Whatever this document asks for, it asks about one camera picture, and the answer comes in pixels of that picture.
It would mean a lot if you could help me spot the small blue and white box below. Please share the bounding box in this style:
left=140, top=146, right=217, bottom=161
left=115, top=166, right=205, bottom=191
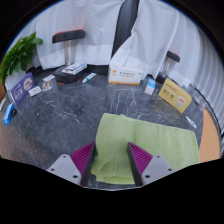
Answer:
left=144, top=78, right=157, bottom=96

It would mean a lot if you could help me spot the small white packet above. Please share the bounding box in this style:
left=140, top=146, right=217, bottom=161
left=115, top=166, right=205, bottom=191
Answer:
left=28, top=85, right=43, bottom=98

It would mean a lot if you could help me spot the small white tube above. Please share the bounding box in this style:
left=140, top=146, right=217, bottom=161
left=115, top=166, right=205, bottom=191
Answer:
left=185, top=115, right=198, bottom=129

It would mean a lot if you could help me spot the white tube with teal cap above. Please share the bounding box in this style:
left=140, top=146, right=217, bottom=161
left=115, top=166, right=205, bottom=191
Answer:
left=81, top=72, right=98, bottom=84

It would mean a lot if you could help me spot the small purple jar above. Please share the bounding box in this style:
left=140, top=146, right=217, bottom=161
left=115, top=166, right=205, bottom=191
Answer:
left=196, top=102, right=206, bottom=113

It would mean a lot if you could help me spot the yellow box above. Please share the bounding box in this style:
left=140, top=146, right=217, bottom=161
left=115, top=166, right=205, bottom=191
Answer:
left=158, top=77, right=193, bottom=115

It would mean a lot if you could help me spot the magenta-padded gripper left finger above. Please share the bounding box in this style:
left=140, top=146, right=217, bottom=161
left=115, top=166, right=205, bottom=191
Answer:
left=46, top=142, right=97, bottom=187

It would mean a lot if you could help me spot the flat white and blue box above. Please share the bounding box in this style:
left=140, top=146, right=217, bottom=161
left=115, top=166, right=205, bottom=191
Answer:
left=61, top=62, right=88, bottom=76

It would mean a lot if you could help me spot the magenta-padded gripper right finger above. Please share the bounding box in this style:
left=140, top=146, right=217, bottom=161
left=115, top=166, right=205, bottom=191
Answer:
left=126, top=142, right=177, bottom=187

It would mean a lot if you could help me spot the light green towel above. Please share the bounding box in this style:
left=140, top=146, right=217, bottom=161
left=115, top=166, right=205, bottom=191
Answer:
left=90, top=112, right=201, bottom=185

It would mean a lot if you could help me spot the flat white packet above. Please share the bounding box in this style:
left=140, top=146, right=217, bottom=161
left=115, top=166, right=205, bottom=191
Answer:
left=0, top=97, right=8, bottom=111

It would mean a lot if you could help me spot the white and orange tissue box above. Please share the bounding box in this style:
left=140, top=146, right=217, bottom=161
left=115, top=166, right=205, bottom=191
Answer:
left=107, top=63, right=146, bottom=86

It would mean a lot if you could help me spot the purple box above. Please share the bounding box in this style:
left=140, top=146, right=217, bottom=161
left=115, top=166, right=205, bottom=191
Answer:
left=9, top=72, right=36, bottom=107

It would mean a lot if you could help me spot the white curtain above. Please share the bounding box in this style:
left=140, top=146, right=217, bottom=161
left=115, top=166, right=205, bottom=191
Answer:
left=6, top=0, right=126, bottom=71
left=109, top=0, right=224, bottom=124

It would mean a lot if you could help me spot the black stool with red seat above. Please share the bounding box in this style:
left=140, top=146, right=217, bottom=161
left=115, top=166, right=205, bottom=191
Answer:
left=155, top=50, right=181, bottom=85
left=51, top=28, right=88, bottom=84

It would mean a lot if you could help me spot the blue and white packet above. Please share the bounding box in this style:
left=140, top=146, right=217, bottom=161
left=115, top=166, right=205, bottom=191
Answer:
left=2, top=102, right=18, bottom=126

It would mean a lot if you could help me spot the green potted plant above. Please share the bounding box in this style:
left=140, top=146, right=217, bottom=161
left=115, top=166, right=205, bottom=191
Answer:
left=0, top=32, right=44, bottom=86

